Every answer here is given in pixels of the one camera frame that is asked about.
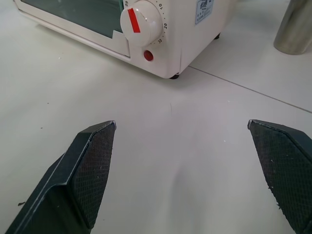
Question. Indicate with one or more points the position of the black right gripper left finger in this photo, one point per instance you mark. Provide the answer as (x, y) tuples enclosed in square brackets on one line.
[(80, 180)]

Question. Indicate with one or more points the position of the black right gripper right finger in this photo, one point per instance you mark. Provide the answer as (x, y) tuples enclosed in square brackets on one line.
[(285, 168)]

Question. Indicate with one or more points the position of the glass oven door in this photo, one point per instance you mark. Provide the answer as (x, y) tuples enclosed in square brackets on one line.
[(73, 22)]

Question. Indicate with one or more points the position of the white toaster oven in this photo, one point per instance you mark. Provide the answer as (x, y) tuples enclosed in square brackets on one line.
[(185, 34)]

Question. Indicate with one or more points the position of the white timer knob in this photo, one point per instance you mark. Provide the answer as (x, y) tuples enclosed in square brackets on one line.
[(142, 23)]

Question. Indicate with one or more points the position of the silver metal cylinder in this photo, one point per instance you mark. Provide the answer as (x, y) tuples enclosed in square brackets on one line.
[(293, 29)]

